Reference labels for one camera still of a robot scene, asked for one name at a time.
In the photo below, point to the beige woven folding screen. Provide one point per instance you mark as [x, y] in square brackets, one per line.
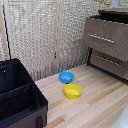
[33, 36]

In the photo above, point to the brown fabric-front drawer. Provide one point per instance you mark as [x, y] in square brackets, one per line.
[108, 63]
[106, 36]

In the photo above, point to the yellow bowl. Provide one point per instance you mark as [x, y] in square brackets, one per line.
[73, 91]

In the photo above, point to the dark-framed drawer cabinet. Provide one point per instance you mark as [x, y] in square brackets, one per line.
[91, 56]

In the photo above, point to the black fabric storage bin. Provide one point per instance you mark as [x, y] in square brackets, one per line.
[20, 100]

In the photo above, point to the blue bowl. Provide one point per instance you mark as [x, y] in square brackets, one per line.
[66, 77]

